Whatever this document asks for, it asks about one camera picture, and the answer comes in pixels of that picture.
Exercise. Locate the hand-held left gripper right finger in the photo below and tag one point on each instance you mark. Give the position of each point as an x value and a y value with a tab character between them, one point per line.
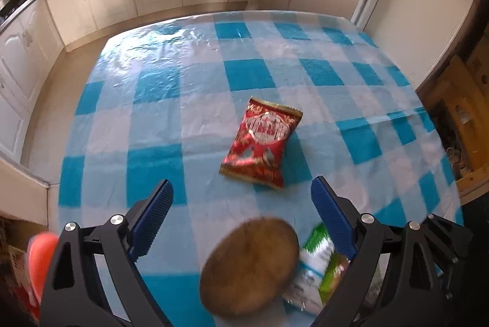
332	220

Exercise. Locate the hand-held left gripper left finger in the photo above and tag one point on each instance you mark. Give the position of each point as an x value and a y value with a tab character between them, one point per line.
152	223

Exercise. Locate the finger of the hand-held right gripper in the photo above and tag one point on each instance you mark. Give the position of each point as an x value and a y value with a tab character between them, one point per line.
447	243

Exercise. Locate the green white small packet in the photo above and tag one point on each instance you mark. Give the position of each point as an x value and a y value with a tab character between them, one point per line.
317	266

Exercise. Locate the brown round bread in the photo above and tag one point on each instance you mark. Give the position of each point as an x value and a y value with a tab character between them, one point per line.
248	269

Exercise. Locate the orange plastic basin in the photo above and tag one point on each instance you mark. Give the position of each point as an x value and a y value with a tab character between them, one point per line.
40	262

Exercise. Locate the red snack packet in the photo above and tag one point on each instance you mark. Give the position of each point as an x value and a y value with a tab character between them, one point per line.
263	143

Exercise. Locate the blue checked tablecloth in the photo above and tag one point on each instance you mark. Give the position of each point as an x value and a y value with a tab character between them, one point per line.
191	101

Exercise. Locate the yellow cardboard box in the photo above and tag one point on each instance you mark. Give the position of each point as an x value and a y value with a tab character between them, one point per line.
462	109

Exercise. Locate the black frying pan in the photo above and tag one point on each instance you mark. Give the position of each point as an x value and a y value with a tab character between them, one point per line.
13	0

